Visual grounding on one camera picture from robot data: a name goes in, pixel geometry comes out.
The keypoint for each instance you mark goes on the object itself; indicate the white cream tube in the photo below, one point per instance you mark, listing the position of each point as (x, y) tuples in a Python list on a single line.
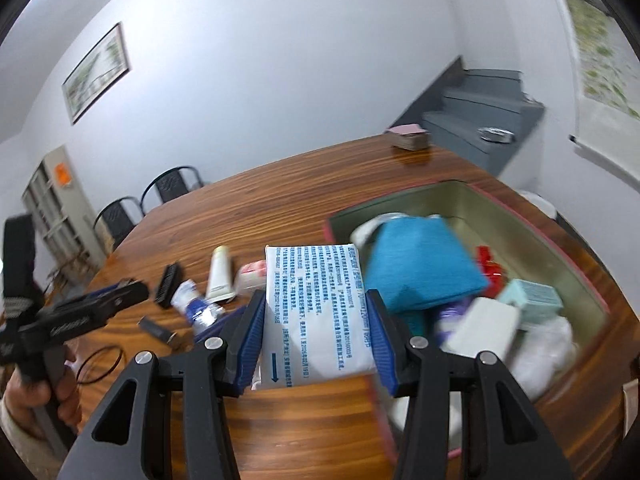
[(220, 287)]

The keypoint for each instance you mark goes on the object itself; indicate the purple garbage bag roll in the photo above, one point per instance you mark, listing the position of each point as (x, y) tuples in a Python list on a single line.
[(450, 315)]

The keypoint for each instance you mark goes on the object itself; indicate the teal plastic soap box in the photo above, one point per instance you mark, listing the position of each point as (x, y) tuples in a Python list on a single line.
[(536, 302)]

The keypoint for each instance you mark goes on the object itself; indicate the clear plastic bag bundle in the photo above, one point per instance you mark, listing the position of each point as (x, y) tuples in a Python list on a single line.
[(547, 349)]

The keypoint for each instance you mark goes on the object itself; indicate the black metal chair far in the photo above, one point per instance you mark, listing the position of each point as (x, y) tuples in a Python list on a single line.
[(171, 184)]

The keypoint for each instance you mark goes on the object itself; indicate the black comb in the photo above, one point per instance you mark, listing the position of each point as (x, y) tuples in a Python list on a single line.
[(169, 283)]

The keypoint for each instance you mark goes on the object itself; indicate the brown card deck box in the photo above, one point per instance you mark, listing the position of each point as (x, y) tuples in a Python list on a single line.
[(410, 137)]

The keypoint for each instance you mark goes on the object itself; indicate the grey staircase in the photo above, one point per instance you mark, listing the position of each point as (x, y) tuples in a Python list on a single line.
[(461, 100)]

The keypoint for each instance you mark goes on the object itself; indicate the black metal chair near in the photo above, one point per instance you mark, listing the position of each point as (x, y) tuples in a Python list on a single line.
[(116, 220)]

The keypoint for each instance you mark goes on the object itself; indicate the black metal chair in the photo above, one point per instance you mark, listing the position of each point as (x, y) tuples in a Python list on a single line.
[(116, 220), (171, 184)]

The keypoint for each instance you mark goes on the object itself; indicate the red snack packet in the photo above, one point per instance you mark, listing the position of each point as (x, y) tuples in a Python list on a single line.
[(493, 271)]

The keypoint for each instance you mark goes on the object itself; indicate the brown gold perfume bottle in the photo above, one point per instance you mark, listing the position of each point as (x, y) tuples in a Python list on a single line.
[(172, 339)]

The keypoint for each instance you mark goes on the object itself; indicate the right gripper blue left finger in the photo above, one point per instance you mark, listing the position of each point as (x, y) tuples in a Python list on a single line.
[(243, 335)]

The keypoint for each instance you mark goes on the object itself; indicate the blue white squeezed tube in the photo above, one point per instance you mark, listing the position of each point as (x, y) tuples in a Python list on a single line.
[(200, 313)]

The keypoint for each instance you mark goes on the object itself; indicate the white red bandage roll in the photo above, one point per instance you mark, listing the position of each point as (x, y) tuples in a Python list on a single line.
[(251, 277)]

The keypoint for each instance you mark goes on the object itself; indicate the hanging scroll painting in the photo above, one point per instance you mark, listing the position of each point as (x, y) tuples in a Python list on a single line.
[(608, 90)]

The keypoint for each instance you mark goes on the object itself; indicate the red metal tin box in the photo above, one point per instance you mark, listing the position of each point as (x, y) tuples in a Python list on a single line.
[(562, 314)]

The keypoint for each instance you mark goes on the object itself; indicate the white plastic bucket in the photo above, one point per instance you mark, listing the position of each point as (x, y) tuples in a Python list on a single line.
[(539, 202)]

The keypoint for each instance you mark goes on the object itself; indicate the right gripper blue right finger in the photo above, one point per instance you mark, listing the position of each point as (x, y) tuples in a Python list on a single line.
[(388, 346)]

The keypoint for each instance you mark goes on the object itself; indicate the foil tray on stairs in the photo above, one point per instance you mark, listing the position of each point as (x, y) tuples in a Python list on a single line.
[(496, 135)]

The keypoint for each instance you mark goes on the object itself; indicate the white printed mask packet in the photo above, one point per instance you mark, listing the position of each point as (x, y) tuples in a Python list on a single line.
[(316, 326)]

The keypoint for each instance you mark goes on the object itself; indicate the blue cloth pouch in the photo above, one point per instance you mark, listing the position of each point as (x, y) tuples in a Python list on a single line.
[(417, 263)]

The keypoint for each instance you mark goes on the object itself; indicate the framed landscape painting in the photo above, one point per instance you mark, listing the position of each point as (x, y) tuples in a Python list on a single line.
[(99, 69)]

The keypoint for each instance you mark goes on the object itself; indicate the grey cabinet with orange note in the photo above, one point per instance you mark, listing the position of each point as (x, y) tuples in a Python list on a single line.
[(63, 216)]

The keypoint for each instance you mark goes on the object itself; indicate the dark blue lotion bottle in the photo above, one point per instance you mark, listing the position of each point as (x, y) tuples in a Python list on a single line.
[(227, 320)]

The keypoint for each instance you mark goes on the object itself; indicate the person's left hand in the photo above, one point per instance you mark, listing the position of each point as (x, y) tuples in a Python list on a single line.
[(21, 398)]

